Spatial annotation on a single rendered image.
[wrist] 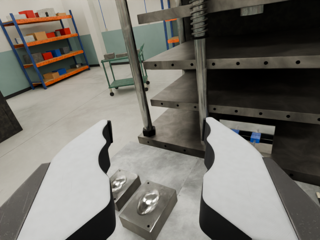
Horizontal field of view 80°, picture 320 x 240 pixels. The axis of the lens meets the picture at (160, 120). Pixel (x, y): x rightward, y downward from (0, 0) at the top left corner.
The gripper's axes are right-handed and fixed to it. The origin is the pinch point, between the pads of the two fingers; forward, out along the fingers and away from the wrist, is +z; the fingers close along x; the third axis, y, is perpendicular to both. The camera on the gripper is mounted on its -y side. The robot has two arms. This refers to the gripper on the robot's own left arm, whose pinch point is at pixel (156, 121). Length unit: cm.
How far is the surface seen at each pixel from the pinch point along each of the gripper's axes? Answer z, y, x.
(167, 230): 34, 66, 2
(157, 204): 40, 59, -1
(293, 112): 67, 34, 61
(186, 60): 93, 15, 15
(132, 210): 39, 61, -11
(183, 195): 49, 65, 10
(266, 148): 70, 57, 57
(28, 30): 702, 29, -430
